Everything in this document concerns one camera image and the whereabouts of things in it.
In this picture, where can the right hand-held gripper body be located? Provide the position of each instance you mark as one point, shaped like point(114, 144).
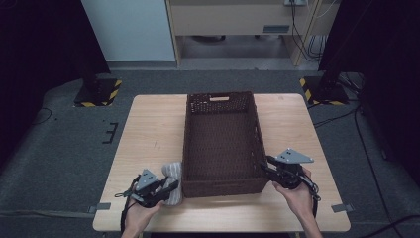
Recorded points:
point(290, 175)

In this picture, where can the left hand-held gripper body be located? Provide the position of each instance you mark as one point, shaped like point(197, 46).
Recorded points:
point(147, 195)

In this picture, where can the grey striped towel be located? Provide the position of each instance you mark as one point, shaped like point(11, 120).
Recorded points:
point(173, 170)

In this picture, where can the brown wicker basket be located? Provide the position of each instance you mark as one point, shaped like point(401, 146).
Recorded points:
point(223, 148)

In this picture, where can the person's left hand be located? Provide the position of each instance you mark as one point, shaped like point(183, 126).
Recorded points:
point(138, 218)

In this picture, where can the person's right hand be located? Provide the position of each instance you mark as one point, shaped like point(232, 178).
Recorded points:
point(300, 201)

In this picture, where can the grey floor tape piece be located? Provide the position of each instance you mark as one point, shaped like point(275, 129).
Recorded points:
point(343, 208)
point(100, 207)

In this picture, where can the black stand base yellow stripes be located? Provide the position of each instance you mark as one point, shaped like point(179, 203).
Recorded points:
point(99, 94)
point(325, 92)

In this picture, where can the dark curtain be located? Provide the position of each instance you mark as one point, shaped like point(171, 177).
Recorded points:
point(389, 66)
point(33, 49)

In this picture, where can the beige cabinet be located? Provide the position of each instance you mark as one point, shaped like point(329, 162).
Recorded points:
point(214, 20)

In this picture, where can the white partition panel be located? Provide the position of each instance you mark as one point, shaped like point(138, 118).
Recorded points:
point(132, 29)

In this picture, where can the white power strip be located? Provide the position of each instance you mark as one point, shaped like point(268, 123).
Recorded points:
point(294, 2)

